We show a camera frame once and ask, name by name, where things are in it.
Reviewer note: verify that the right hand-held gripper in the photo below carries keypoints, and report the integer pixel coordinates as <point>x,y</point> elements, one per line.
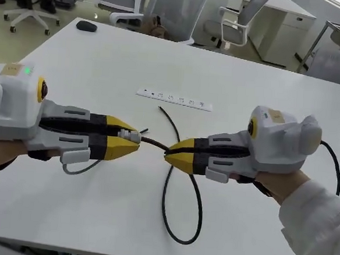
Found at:
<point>277,141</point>

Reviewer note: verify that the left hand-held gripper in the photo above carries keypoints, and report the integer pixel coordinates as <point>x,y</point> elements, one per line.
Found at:
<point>11,104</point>

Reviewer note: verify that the person's right forearm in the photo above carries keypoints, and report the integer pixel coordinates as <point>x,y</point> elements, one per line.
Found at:
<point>317,228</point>

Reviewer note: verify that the person's right hand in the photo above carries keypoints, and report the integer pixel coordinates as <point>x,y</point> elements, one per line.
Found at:
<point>277,183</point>

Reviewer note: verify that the person's left hand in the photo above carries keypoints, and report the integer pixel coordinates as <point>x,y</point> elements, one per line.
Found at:
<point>13,151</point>

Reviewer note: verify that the white power strip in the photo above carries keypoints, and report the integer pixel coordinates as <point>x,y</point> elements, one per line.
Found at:
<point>175,99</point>

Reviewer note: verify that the white table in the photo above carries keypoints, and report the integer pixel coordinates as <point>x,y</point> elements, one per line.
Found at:
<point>118,71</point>

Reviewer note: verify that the black computer mouse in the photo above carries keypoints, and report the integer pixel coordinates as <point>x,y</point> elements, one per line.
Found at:
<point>86,26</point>

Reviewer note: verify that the white office chair wheeled base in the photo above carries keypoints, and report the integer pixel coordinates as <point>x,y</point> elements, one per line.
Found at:
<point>30,14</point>

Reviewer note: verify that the brown bag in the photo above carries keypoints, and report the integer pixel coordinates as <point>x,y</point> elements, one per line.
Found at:
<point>158,29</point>

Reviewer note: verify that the grey office chair white armrests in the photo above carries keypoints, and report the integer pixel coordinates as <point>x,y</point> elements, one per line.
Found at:
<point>238,21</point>

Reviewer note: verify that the white office desk with drawers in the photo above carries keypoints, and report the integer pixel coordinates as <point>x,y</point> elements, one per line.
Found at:
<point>282,30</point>

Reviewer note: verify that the grey mesh back office chair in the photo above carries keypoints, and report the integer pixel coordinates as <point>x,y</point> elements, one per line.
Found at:
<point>178,14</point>

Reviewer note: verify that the grey fabric chair back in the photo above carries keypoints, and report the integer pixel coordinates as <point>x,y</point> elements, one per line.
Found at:
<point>337,67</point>

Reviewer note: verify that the white frame office chair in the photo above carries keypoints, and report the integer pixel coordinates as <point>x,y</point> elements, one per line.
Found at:
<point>120,4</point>

